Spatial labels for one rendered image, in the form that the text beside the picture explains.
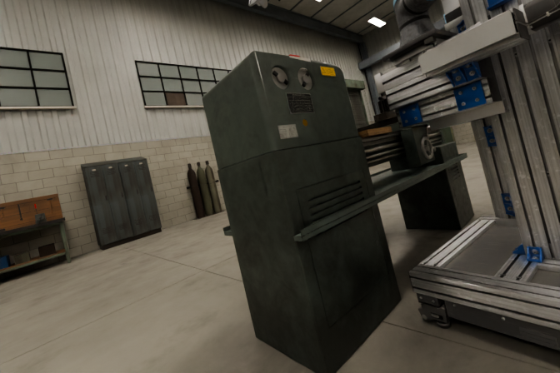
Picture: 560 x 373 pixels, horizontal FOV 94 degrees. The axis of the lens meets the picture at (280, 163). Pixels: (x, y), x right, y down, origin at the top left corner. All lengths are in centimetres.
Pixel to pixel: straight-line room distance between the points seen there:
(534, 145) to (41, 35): 875
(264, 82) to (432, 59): 60
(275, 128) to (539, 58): 96
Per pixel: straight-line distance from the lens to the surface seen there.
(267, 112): 101
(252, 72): 106
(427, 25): 132
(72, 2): 938
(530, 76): 134
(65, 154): 768
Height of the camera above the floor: 79
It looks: 2 degrees up
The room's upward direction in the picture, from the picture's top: 13 degrees counter-clockwise
